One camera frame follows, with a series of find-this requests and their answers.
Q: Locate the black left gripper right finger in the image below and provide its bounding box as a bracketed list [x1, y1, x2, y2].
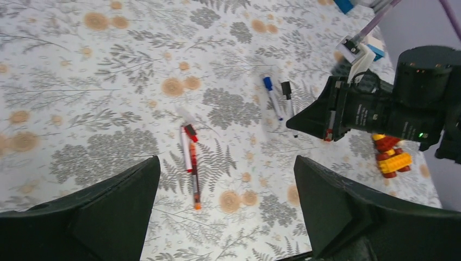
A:
[294, 156, 460, 260]

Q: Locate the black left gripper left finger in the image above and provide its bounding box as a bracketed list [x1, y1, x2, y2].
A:
[1, 156, 161, 260]

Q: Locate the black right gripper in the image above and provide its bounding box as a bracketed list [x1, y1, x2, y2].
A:
[286, 46, 460, 152]

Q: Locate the white marker black tip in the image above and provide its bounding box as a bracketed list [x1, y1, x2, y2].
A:
[281, 81, 295, 119]

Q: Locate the white marker blue end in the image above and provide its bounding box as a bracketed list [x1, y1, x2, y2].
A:
[263, 77, 283, 121]

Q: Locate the orange red pen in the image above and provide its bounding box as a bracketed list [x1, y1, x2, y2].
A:
[190, 142, 201, 210]

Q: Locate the clear pen cap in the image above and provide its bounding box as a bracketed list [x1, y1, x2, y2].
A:
[175, 105, 196, 125]

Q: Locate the colourful lego brick pile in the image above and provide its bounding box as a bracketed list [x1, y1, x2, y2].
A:
[371, 134, 413, 179]

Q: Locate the white blue lego brick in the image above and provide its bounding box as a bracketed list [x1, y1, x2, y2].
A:
[365, 35, 385, 61]

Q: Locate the white marker red end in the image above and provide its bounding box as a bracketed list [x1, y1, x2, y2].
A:
[180, 126, 192, 173]

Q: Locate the blue grey lego brick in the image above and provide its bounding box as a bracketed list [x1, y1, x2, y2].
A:
[334, 0, 362, 14]

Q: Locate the red marker cap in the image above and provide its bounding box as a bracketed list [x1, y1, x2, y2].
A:
[183, 124, 198, 143]

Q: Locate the floral table mat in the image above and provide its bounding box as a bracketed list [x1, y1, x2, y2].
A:
[1, 1, 440, 260]

